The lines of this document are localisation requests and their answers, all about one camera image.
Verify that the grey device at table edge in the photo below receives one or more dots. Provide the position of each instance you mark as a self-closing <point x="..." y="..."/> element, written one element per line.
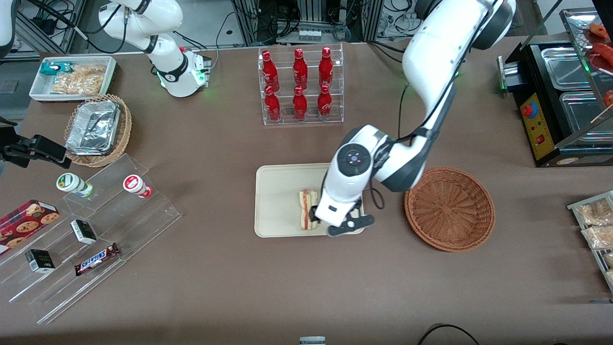
<point x="312" y="341"/>

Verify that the Snickers chocolate bar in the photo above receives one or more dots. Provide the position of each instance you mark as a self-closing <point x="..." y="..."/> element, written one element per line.
<point x="96" y="259"/>

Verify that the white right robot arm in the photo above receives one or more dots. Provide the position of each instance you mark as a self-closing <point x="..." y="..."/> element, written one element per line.
<point x="163" y="52"/>

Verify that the clear bag of pastry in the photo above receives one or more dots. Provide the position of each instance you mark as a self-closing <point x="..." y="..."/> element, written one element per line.
<point x="609" y="259"/>
<point x="596" y="212"/>
<point x="610" y="278"/>
<point x="598" y="237"/>

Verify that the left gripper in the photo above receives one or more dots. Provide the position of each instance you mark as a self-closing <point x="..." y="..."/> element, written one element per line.
<point x="312" y="214"/>

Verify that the red lid yogurt cup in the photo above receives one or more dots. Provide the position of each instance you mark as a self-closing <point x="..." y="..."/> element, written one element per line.
<point x="135" y="184"/>

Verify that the small black white carton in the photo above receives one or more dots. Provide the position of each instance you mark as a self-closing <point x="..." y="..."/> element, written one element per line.
<point x="84" y="231"/>

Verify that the black food warmer appliance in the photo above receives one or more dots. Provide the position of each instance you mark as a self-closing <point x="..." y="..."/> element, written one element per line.
<point x="539" y="129"/>

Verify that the aluminium frame rack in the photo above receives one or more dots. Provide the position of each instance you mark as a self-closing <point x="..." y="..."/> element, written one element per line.
<point x="311" y="19"/>

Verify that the light wicker basket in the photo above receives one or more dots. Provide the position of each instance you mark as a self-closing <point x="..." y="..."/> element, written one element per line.
<point x="125" y="124"/>

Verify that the white plastic bin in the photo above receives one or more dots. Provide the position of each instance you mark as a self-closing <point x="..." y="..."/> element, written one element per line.
<point x="40" y="91"/>

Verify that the clear bag of crackers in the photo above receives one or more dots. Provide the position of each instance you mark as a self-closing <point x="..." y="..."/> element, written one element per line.
<point x="90" y="70"/>
<point x="76" y="85"/>

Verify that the red cola bottle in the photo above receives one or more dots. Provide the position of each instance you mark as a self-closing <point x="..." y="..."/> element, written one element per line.
<point x="270" y="72"/>
<point x="324" y="104"/>
<point x="326" y="67"/>
<point x="300" y="105"/>
<point x="300" y="69"/>
<point x="272" y="106"/>

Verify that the red cookie box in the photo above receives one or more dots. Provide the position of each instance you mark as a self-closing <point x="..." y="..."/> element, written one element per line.
<point x="26" y="223"/>

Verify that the stacked foil containers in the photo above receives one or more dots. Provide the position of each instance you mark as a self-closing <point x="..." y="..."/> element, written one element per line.
<point x="93" y="127"/>

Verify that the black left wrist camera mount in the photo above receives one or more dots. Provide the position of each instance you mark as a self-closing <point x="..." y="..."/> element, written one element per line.
<point x="352" y="226"/>

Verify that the triangle sandwich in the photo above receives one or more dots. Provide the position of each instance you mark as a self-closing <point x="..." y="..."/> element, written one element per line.
<point x="305" y="206"/>

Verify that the clear acrylic bottle rack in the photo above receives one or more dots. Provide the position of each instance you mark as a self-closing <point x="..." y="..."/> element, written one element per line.
<point x="335" y="86"/>

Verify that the red emergency stop button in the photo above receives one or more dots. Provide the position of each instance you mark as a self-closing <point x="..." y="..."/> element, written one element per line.
<point x="528" y="110"/>

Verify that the teal snack package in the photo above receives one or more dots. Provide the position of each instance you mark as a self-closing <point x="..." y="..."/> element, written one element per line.
<point x="52" y="68"/>

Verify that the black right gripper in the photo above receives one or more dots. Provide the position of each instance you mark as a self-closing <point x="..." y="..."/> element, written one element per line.
<point x="14" y="149"/>

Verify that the cream plastic tray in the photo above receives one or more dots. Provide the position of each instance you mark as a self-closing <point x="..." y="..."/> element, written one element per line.
<point x="278" y="201"/>

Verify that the red sausages on glass shelf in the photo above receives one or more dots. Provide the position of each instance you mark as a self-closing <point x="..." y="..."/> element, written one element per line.
<point x="602" y="50"/>

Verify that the steel warmer pan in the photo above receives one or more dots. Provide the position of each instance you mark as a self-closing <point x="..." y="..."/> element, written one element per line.
<point x="565" y="67"/>
<point x="582" y="117"/>

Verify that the clear acrylic stepped display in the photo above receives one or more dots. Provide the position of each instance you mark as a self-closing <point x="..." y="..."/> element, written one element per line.
<point x="139" y="225"/>

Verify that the green lid yogurt cup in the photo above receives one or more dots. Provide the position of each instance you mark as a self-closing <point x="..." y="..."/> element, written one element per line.
<point x="72" y="183"/>

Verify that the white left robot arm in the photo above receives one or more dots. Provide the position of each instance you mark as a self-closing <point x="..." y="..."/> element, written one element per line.
<point x="431" y="52"/>

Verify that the brown wicker basket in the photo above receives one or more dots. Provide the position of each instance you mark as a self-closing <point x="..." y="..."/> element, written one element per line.
<point x="450" y="211"/>

